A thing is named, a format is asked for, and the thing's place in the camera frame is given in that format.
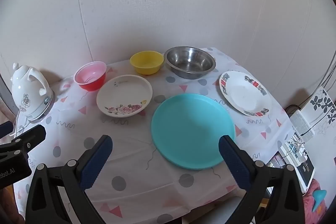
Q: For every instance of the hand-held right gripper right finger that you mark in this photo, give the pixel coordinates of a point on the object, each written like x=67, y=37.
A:
x=233, y=161

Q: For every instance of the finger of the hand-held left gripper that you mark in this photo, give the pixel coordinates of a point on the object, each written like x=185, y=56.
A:
x=31, y=137
x=5, y=129

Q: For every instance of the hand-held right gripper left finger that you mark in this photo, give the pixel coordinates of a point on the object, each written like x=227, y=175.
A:
x=96, y=164

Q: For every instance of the teal plastic plate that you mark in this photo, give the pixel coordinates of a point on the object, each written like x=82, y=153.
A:
x=191, y=129

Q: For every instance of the white flower-rimmed plate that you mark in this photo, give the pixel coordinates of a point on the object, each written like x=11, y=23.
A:
x=244, y=94

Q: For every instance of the cream rose-print plate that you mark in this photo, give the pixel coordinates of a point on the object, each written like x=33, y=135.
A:
x=123, y=95

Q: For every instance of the red plastic bowl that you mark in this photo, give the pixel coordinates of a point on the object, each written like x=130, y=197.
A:
x=89, y=79

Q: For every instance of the stainless steel bowl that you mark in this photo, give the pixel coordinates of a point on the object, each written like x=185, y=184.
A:
x=190, y=62

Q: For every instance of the yellow plastic bowl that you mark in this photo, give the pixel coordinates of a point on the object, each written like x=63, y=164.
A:
x=146, y=64

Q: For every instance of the silver kettle base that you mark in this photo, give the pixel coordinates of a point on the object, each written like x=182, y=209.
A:
x=48, y=106

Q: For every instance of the white patterned tablecloth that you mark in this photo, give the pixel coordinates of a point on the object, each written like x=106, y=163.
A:
x=131, y=140

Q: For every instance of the white ceramic electric kettle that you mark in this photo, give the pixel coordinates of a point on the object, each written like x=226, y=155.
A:
x=29, y=92

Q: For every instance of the black book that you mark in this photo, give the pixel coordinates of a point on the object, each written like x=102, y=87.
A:
x=305, y=171

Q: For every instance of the white plastic case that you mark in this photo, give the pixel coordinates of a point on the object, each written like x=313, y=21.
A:
x=302, y=125

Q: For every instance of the pink patterned cloth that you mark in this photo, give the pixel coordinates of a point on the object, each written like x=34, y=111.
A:
x=311, y=203

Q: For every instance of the teal plastic object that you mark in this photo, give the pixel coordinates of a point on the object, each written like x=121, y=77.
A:
x=320, y=196

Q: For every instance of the white leaf-patterned box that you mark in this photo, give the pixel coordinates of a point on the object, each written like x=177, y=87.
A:
x=321, y=108

